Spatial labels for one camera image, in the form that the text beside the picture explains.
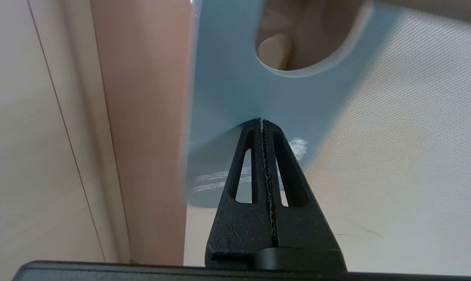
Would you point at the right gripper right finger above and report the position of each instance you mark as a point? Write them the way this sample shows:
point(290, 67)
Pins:
point(309, 234)

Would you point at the beige keyhole cover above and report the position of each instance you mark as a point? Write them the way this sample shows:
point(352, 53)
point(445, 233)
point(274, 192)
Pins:
point(274, 50)

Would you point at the white and blue door hanger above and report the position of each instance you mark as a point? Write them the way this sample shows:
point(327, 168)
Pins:
point(227, 78)

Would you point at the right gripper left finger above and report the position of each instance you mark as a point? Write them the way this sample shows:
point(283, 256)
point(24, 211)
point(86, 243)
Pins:
point(239, 234)

